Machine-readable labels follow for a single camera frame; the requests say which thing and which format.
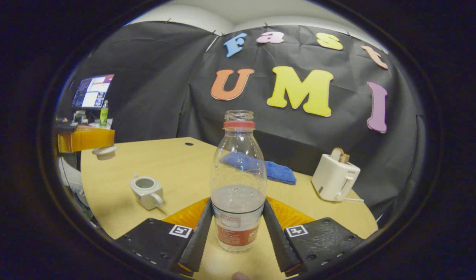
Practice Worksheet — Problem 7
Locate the black backdrop cloth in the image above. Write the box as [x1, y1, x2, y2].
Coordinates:
[57, 21, 426, 218]

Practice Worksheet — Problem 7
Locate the computer monitor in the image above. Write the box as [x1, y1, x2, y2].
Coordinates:
[71, 74, 115, 110]

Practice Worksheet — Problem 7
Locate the blue towel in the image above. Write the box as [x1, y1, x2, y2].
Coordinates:
[220, 151, 297, 186]

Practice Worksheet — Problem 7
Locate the clear plastic water bottle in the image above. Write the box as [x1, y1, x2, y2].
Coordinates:
[210, 110, 268, 252]

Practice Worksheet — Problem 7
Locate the white toaster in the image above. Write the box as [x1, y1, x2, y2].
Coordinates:
[311, 153, 361, 202]

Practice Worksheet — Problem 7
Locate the white teacup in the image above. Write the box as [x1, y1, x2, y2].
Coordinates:
[129, 173, 165, 211]

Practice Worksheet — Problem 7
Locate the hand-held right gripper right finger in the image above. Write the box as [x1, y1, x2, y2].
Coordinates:
[262, 198, 365, 277]

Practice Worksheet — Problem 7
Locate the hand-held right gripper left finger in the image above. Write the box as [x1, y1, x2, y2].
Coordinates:
[115, 198, 214, 277]

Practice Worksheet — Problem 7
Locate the bread slice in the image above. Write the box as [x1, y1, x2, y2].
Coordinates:
[331, 147, 350, 164]

